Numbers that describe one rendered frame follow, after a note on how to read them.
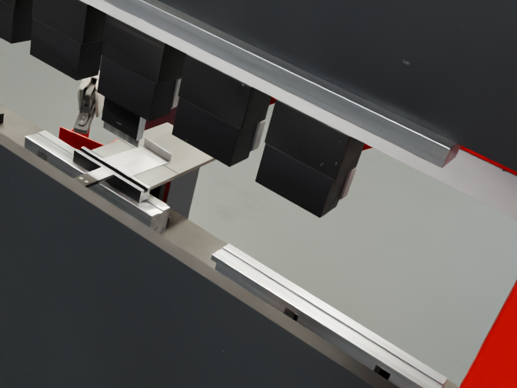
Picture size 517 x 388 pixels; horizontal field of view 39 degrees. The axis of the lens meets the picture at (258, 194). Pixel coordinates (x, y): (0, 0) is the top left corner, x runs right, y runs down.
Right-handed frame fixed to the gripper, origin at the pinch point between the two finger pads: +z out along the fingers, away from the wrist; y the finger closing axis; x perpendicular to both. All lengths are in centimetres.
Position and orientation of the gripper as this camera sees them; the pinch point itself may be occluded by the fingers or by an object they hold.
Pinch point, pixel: (82, 124)
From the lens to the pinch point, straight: 170.3
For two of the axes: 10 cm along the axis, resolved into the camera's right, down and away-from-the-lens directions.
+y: 1.7, -4.7, -8.7
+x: 9.7, 2.4, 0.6
